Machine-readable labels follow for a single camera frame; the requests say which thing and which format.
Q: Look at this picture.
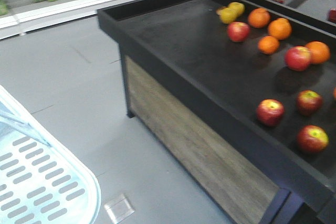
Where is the red apple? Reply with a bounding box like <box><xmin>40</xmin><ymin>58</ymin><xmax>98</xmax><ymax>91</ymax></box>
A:
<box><xmin>256</xmin><ymin>99</ymin><xmax>285</xmax><ymax>127</ymax></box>
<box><xmin>227</xmin><ymin>22</ymin><xmax>250</xmax><ymax>42</ymax></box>
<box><xmin>296</xmin><ymin>90</ymin><xmax>323</xmax><ymax>116</ymax></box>
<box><xmin>284</xmin><ymin>46</ymin><xmax>311</xmax><ymax>71</ymax></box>
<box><xmin>296</xmin><ymin>125</ymin><xmax>329</xmax><ymax>154</ymax></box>

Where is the small orange behind basket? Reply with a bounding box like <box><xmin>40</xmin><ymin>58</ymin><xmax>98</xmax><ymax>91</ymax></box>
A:
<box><xmin>258</xmin><ymin>36</ymin><xmax>280</xmax><ymax>55</ymax></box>

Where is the orange beside middle apple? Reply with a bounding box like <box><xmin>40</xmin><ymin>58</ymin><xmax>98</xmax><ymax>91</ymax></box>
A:
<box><xmin>305</xmin><ymin>41</ymin><xmax>331</xmax><ymax>65</ymax></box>

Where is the red apple far right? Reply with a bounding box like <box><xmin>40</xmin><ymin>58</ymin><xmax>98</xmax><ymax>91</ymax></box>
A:
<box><xmin>296</xmin><ymin>125</ymin><xmax>329</xmax><ymax>154</ymax></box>

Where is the brown mushroom cap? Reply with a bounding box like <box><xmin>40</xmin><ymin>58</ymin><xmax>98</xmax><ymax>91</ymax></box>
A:
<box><xmin>216</xmin><ymin>6</ymin><xmax>227</xmax><ymax>15</ymax></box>

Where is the red apple right upper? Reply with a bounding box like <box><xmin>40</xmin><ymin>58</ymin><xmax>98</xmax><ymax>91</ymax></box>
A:
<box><xmin>296</xmin><ymin>90</ymin><xmax>323</xmax><ymax>116</ymax></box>

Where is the orange with knob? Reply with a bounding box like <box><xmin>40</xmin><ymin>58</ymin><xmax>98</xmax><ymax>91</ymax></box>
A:
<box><xmin>247</xmin><ymin>8</ymin><xmax>270</xmax><ymax>28</ymax></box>
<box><xmin>268</xmin><ymin>18</ymin><xmax>292</xmax><ymax>40</ymax></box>

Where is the yellow apple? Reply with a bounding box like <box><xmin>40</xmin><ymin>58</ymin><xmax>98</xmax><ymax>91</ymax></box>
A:
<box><xmin>228</xmin><ymin>2</ymin><xmax>245</xmax><ymax>17</ymax></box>
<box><xmin>219</xmin><ymin>8</ymin><xmax>238</xmax><ymax>24</ymax></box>

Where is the orange with knob centre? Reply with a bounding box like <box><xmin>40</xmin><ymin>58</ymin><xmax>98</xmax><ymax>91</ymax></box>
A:
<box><xmin>268</xmin><ymin>18</ymin><xmax>292</xmax><ymax>40</ymax></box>

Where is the yellow apple upper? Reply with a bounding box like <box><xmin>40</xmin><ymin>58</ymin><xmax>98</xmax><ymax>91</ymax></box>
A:
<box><xmin>228</xmin><ymin>2</ymin><xmax>245</xmax><ymax>17</ymax></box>

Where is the black wood produce display table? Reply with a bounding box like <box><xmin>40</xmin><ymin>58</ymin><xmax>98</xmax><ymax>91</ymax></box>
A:
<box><xmin>98</xmin><ymin>0</ymin><xmax>335</xmax><ymax>223</ymax></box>

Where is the red apple right lower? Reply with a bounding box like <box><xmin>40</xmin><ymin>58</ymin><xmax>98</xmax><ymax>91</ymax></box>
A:
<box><xmin>256</xmin><ymin>99</ymin><xmax>285</xmax><ymax>127</ymax></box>

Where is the orange with knob left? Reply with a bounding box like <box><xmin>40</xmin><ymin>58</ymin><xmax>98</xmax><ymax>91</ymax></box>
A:
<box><xmin>247</xmin><ymin>8</ymin><xmax>270</xmax><ymax>28</ymax></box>

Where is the light blue plastic basket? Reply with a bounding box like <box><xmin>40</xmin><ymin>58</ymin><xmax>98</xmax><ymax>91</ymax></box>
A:
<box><xmin>1</xmin><ymin>89</ymin><xmax>101</xmax><ymax>223</ymax></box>

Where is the red apple middle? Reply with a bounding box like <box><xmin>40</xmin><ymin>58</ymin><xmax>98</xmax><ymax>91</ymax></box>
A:
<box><xmin>284</xmin><ymin>46</ymin><xmax>311</xmax><ymax>71</ymax></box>

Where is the metal floor outlet plate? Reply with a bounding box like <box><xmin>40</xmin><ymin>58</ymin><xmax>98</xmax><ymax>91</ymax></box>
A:
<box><xmin>103</xmin><ymin>194</ymin><xmax>135</xmax><ymax>224</ymax></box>

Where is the red apple far left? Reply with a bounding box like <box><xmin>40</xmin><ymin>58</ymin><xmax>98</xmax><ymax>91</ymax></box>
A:
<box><xmin>227</xmin><ymin>22</ymin><xmax>250</xmax><ymax>42</ymax></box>

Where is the yellow apple lower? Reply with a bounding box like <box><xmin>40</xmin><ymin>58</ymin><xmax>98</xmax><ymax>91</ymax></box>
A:
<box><xmin>219</xmin><ymin>8</ymin><xmax>238</xmax><ymax>24</ymax></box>

